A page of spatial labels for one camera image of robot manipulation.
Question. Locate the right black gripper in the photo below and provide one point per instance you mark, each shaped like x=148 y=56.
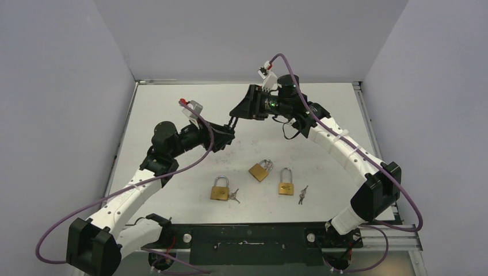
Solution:
x=252 y=104

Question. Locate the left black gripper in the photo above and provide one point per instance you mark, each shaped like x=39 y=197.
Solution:
x=221 y=136

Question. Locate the brass padlock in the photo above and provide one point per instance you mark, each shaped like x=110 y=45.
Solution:
x=220 y=193
x=258 y=172
x=286 y=186

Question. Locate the keys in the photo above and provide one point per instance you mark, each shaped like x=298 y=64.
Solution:
x=302 y=195
x=233 y=196
x=268 y=165

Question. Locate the black padlock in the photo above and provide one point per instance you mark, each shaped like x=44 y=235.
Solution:
x=232 y=123

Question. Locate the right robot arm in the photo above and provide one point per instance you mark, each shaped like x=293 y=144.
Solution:
x=378 y=182

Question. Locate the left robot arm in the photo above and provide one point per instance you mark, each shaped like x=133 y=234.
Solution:
x=98 y=244

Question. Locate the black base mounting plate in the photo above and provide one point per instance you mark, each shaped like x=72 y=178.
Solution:
x=259 y=244

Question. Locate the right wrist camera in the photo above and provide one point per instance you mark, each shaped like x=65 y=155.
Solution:
x=268 y=76

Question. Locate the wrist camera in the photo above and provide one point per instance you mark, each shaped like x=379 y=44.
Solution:
x=268 y=76
x=192 y=109

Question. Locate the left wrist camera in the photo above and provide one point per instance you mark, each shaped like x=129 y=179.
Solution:
x=192 y=109

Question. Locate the aluminium frame rail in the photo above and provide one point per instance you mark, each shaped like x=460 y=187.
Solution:
x=212 y=82

